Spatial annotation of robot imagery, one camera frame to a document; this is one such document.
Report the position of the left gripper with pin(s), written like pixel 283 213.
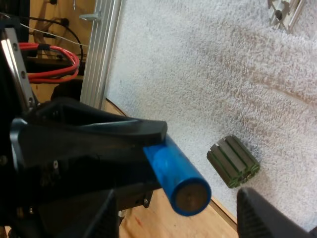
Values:
pixel 54 178

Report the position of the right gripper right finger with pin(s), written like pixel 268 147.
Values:
pixel 260 218

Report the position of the dark ribbed drum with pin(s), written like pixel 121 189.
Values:
pixel 232 161

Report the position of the metal plate on aluminium rails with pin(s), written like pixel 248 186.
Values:
pixel 284 12

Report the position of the grey clip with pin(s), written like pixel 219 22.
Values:
pixel 90 17

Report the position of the bright blue cylinder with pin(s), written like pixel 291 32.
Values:
pixel 180 178

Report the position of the ribbed aluminium rail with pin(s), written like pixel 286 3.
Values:
pixel 101 57

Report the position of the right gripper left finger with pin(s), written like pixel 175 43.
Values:
pixel 105 220

